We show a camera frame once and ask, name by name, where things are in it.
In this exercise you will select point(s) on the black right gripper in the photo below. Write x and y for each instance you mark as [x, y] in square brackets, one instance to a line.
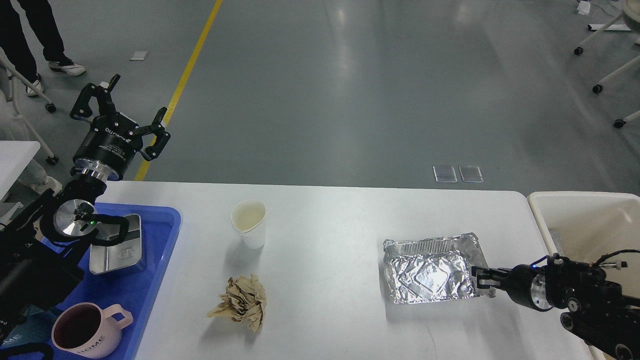
[524, 284]

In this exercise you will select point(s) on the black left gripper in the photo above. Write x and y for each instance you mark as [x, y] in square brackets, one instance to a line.
[107, 145]

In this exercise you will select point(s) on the aluminium foil container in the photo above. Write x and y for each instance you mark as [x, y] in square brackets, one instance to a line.
[433, 270]

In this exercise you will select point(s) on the stainless steel rectangular tray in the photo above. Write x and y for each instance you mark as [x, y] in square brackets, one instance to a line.
[121, 259]

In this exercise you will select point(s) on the white paper cup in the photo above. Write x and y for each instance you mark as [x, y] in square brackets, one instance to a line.
[249, 220]

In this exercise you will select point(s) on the pink ceramic mug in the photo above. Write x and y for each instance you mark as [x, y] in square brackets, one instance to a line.
[89, 331]

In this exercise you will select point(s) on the brown paper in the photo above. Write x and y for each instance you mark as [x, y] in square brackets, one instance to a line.
[244, 301]

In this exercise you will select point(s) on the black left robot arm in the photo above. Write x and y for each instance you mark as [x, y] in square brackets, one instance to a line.
[69, 213]

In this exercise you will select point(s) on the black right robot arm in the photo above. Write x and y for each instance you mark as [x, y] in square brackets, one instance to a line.
[594, 308]

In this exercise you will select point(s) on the clear floor plate right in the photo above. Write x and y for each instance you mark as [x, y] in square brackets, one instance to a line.
[471, 174]

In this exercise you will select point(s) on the clear floor plate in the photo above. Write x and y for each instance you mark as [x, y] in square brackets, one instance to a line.
[445, 174]
[471, 174]

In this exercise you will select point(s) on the beige plastic bin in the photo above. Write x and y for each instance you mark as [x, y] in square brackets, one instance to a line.
[584, 225]

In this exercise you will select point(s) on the clear floor plate left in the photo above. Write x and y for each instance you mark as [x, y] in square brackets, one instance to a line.
[445, 174]

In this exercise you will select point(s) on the person in grey trousers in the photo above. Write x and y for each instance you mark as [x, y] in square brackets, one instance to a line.
[14, 128]

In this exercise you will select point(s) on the white side table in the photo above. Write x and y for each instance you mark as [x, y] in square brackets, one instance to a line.
[12, 162]

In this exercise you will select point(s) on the person in black trousers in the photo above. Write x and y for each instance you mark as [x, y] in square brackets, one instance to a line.
[39, 15]

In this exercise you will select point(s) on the blue plastic tray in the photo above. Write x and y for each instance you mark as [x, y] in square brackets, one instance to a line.
[135, 285]

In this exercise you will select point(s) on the dark blue ceramic mug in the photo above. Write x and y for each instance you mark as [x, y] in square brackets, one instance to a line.
[19, 336]

